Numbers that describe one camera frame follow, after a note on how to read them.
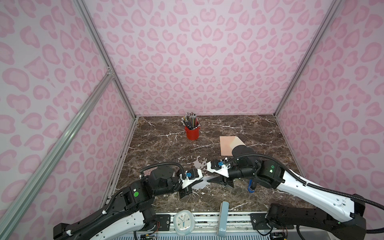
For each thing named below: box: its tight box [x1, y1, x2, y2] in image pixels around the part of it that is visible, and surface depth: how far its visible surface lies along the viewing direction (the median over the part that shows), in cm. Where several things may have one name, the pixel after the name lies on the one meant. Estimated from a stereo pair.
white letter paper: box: [191, 175, 220, 189], surface depth 63 cm
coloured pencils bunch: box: [180, 112, 201, 130], surface depth 99 cm
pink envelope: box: [219, 136, 246, 157], surface depth 106 cm
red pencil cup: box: [184, 125, 200, 141], surface depth 108 cm
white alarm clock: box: [173, 209, 196, 236], surface depth 73 cm
